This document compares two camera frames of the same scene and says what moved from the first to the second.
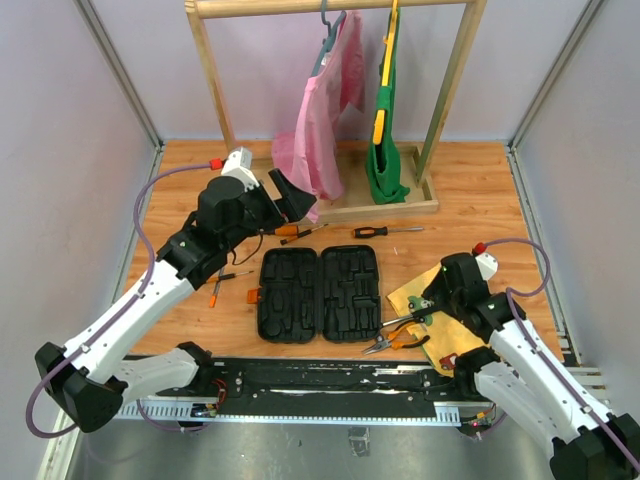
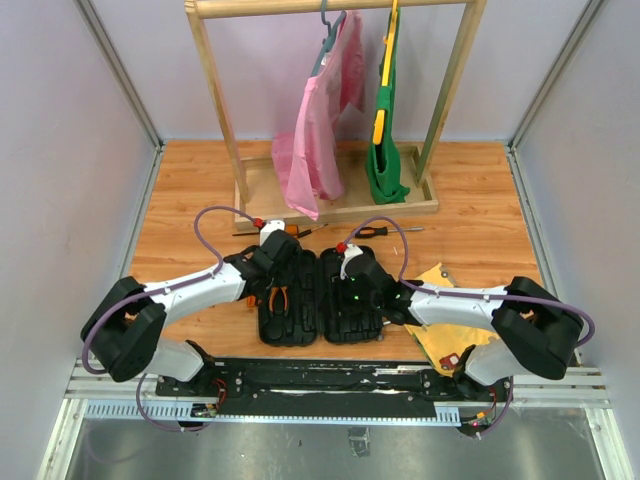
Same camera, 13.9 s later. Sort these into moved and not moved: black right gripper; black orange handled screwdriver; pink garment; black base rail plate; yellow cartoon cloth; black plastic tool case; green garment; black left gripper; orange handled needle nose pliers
Moved: black left gripper; black right gripper; orange handled needle nose pliers
Not moved: black plastic tool case; black base rail plate; pink garment; yellow cartoon cloth; black orange handled screwdriver; green garment
